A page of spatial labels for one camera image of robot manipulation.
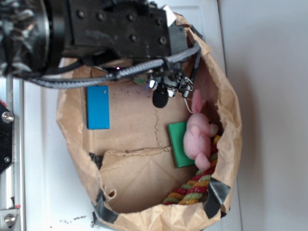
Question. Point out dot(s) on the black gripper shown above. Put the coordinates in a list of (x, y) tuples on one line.
[(121, 29)]

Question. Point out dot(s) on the brown paper bag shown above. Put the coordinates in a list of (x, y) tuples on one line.
[(128, 169)]

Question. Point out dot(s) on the green rectangular block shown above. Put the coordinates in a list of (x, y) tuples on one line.
[(176, 133)]

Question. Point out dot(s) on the small black foam microphone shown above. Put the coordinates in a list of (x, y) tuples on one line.
[(160, 95)]

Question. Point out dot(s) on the blue rectangular block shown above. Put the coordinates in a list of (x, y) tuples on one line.
[(98, 107)]

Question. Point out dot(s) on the aluminium extrusion rail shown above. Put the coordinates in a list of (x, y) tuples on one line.
[(12, 180)]

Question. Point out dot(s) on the multicolour braided rope toy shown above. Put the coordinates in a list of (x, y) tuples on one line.
[(196, 188)]

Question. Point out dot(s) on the pink plush rabbit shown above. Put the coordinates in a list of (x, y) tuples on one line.
[(199, 131)]

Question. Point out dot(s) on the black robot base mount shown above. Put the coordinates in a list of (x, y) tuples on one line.
[(6, 138)]

